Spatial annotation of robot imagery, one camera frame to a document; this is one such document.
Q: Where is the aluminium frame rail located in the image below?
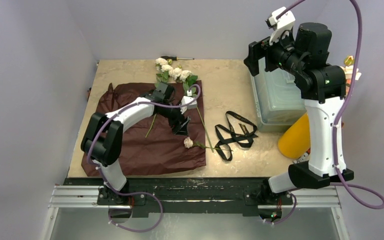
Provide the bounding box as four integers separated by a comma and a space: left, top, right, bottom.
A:
47, 185, 341, 209

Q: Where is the small cream rose stem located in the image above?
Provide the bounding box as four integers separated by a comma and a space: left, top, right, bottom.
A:
183, 137, 231, 152

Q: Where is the white flower stem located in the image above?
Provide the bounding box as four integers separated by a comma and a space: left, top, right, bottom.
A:
169, 65, 213, 147
144, 57, 175, 139

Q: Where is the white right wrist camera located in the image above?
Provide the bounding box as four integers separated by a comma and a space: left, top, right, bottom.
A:
266, 6, 296, 46

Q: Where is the dark red wrapping paper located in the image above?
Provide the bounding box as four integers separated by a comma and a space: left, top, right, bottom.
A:
95, 82, 207, 176

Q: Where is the clear plastic storage box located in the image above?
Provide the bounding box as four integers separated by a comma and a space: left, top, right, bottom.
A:
251, 58, 306, 133

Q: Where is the black printed ribbon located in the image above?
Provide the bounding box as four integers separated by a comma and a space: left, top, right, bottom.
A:
214, 111, 258, 162

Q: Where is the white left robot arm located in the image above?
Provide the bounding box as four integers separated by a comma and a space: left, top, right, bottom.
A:
80, 83, 198, 205

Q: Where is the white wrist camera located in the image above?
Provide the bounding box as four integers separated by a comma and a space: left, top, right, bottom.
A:
180, 95, 198, 115
266, 6, 296, 46

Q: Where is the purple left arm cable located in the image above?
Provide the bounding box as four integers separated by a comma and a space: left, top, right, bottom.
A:
85, 83, 202, 233

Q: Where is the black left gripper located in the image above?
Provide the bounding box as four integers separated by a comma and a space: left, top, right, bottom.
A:
157, 100, 190, 136

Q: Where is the black table edge rail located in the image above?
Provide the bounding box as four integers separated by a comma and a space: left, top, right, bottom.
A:
63, 177, 295, 218

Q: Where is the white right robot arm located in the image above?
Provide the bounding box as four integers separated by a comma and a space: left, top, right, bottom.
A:
244, 22, 354, 204

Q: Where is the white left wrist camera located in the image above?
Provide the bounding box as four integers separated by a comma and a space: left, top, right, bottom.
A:
180, 95, 198, 115

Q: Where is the yellow black screwdriver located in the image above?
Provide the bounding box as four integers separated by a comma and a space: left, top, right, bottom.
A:
160, 55, 194, 61

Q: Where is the yellow cylinder vase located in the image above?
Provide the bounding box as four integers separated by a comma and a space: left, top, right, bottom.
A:
277, 113, 311, 159

